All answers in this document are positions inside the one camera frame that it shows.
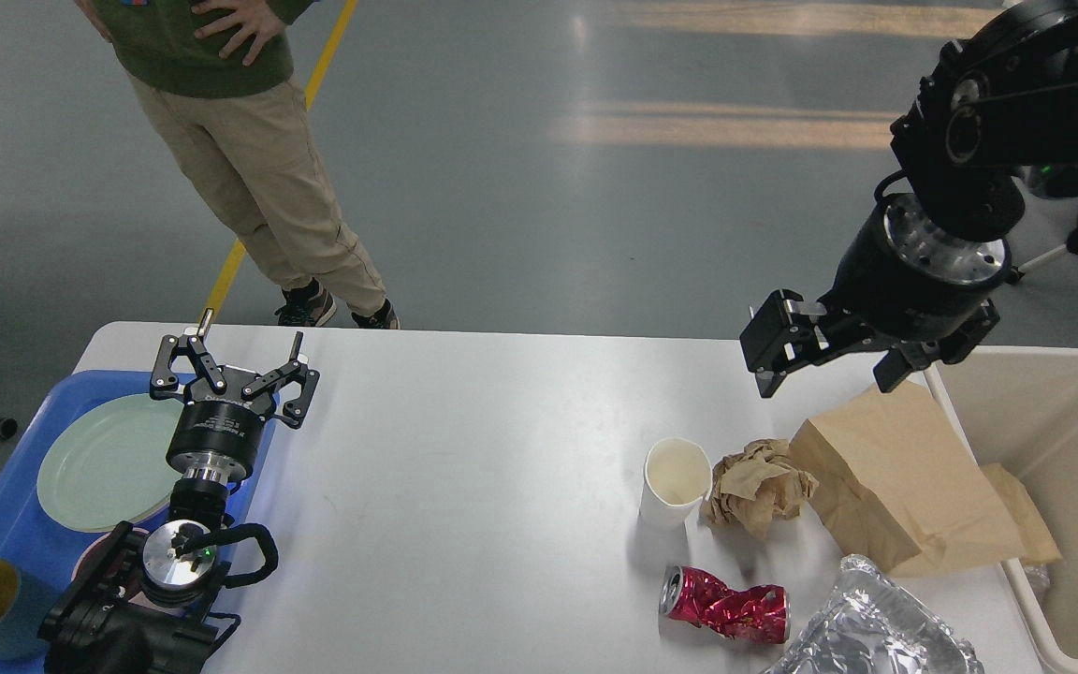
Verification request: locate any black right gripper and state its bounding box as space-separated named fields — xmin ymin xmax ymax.
xmin=740 ymin=195 xmax=1012 ymax=400

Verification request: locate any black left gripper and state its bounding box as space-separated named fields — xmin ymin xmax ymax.
xmin=150 ymin=307 xmax=322 ymax=480

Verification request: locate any mint green plate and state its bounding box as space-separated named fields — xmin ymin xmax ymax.
xmin=36 ymin=394 xmax=182 ymax=515

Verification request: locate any pink mug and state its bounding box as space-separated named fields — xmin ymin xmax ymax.
xmin=71 ymin=526 xmax=153 ymax=608

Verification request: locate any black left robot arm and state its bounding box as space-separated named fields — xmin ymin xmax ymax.
xmin=38 ymin=310 xmax=320 ymax=673

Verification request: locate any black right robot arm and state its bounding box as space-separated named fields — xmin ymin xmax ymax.
xmin=740 ymin=1 xmax=1078 ymax=398

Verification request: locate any yellow plate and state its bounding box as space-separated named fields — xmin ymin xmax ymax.
xmin=41 ymin=504 xmax=168 ymax=534

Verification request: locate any brown paper bag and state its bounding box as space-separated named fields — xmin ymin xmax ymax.
xmin=790 ymin=383 xmax=1061 ymax=579

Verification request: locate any crumpled brown paper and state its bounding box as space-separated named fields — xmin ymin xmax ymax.
xmin=701 ymin=438 xmax=820 ymax=541

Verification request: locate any white paper cup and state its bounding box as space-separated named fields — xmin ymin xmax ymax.
xmin=638 ymin=438 xmax=713 ymax=529

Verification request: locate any beige plastic bin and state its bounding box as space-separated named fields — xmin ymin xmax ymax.
xmin=925 ymin=346 xmax=1078 ymax=673

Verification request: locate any crushed red can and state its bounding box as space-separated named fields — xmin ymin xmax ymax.
xmin=659 ymin=564 xmax=791 ymax=645

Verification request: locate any aluminium foil tray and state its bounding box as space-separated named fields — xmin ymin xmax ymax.
xmin=768 ymin=554 xmax=984 ymax=673

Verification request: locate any person in green sweater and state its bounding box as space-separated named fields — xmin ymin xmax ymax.
xmin=78 ymin=1 xmax=401 ymax=330

